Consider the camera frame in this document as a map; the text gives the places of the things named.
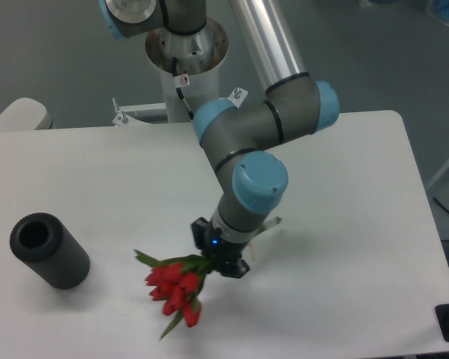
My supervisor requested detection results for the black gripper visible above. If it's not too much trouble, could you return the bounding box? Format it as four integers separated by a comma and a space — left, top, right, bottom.
191, 218, 251, 279

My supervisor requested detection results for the red tulip bouquet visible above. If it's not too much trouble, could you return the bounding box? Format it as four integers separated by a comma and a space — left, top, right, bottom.
134, 250, 217, 337

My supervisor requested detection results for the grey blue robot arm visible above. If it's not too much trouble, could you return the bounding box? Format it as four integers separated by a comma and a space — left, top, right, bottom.
100, 1, 340, 278

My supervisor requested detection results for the black ribbed cylindrical vase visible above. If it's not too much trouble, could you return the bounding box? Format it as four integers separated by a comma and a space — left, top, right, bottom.
9, 212, 91, 290

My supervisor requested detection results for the white rounded chair back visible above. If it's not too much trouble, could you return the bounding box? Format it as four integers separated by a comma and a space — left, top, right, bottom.
0, 97, 54, 133

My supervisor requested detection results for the black floor cable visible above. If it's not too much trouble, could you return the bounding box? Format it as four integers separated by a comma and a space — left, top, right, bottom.
433, 196, 449, 222

